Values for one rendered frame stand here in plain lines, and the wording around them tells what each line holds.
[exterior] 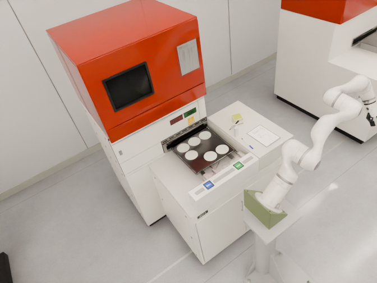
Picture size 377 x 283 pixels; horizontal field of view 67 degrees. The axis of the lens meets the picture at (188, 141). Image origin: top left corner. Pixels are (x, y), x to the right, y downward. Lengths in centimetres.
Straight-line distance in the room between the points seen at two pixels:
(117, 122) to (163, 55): 52
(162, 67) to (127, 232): 174
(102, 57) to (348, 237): 244
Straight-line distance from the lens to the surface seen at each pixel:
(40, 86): 339
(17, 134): 360
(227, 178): 196
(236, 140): 220
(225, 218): 229
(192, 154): 221
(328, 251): 285
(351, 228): 302
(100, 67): 175
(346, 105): 188
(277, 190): 181
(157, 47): 186
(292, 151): 179
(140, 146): 220
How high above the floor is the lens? 248
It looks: 43 degrees down
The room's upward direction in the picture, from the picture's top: 11 degrees counter-clockwise
